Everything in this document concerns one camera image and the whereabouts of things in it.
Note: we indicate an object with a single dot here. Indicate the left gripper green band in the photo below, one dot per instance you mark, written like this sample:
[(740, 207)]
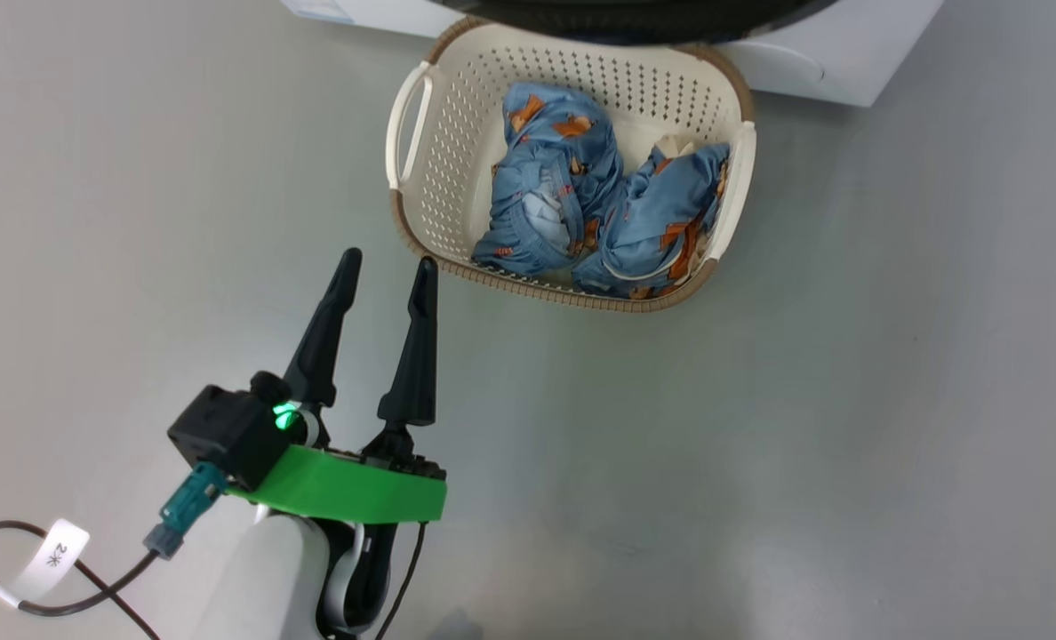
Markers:
[(350, 489)]

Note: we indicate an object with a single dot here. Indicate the black glass washing machine door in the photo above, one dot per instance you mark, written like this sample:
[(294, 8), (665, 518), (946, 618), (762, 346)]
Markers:
[(635, 22)]

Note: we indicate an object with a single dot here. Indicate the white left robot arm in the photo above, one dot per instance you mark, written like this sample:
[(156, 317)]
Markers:
[(270, 578)]

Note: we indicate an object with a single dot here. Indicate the cream perforated laundry basket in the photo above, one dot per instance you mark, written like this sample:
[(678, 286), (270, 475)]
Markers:
[(444, 178)]

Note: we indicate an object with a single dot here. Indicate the white washing machine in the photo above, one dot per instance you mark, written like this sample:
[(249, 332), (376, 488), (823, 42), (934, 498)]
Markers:
[(848, 53)]

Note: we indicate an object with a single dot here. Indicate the blue energy label sticker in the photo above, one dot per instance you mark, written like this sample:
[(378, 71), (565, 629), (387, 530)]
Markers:
[(319, 9)]

